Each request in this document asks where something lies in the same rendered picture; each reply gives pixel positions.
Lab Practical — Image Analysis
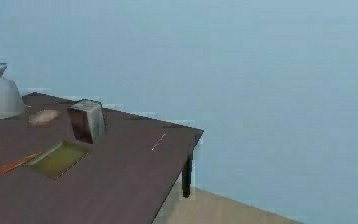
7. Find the thin white stick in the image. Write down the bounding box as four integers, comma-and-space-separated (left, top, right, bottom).
150, 133, 167, 152

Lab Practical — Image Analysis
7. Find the dark brown wooden table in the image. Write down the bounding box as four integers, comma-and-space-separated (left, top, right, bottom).
0, 92, 205, 224

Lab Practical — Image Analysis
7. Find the green square plate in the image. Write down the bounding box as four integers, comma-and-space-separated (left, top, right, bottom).
24, 139, 91, 180

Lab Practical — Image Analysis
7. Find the orange pencil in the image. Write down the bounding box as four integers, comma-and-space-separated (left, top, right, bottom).
0, 151, 44, 180

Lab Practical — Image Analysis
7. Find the grey metal kettle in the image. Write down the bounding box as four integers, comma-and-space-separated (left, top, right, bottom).
0, 62, 26, 120

